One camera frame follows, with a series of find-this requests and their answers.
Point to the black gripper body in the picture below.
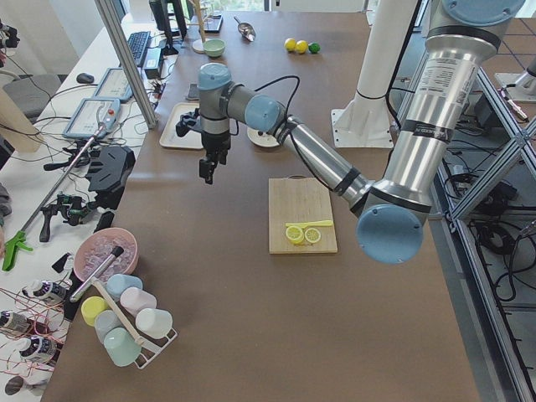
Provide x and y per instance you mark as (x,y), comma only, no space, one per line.
(216,144)

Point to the cream round plate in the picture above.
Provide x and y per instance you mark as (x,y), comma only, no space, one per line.
(266,141)

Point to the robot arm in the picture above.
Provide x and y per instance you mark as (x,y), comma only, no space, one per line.
(391,212)

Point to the grey folded cloth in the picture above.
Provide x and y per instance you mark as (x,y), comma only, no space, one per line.
(193,93)

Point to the bamboo cutting board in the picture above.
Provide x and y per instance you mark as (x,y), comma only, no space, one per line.
(299,200)

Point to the mint green bowl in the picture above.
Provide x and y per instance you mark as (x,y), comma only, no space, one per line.
(214,48)

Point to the round wooden stand base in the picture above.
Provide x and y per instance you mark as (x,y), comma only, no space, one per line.
(198,46)

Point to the lemon slice upper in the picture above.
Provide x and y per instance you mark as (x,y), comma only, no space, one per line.
(294,234)

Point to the lemon slice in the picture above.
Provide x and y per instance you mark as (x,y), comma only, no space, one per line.
(312,235)
(294,234)

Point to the yellow plastic knife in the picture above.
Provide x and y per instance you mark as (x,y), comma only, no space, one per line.
(303,225)

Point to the far teach pendant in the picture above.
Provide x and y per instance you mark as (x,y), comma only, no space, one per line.
(114,85)

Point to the teach pendant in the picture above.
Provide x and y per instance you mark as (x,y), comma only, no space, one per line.
(114,85)
(90,114)

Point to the stainless steel scoop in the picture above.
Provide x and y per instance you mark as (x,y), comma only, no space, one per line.
(245,29)

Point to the lemon slice lower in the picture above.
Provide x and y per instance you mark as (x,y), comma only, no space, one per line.
(312,235)

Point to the metal muddler black tip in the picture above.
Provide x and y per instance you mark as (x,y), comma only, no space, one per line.
(78,292)

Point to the near teach pendant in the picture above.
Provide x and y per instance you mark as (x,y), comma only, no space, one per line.
(90,114)

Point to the yellow lemon far from lime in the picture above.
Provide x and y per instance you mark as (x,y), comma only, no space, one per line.
(290,45)

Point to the black keyboard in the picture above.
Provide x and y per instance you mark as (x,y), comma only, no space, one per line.
(138,43)

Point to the yellow lemon near lime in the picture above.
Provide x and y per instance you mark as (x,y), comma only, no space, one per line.
(301,47)

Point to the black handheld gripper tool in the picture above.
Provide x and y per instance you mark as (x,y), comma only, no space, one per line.
(72,208)

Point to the green lime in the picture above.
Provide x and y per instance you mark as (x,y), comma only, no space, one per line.
(314,48)

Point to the pink bowl with ice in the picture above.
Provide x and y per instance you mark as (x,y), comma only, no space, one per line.
(99,246)

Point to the black computer mouse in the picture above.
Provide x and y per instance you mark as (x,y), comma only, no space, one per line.
(85,78)

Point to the blue cup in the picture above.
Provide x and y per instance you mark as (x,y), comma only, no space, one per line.
(118,283)

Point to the pink cup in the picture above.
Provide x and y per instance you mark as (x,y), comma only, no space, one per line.
(133,300)

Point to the white cup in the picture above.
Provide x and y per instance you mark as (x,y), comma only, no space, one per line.
(155,323)

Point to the yellow cup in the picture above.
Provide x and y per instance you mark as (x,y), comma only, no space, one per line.
(92,307)

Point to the grey cup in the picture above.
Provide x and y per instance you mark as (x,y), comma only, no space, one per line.
(105,322)

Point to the white cup rack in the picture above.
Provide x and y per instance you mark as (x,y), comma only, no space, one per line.
(148,350)

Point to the mint cup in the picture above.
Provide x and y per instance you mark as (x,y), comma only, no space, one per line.
(121,347)

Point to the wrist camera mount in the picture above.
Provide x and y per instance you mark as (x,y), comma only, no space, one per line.
(188,122)

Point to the aluminium frame post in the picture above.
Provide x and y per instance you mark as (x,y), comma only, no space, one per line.
(114,29)

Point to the black plastic bracket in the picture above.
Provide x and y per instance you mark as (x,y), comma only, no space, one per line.
(108,171)

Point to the green handled reach grabber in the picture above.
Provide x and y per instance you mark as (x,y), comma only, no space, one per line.
(18,241)

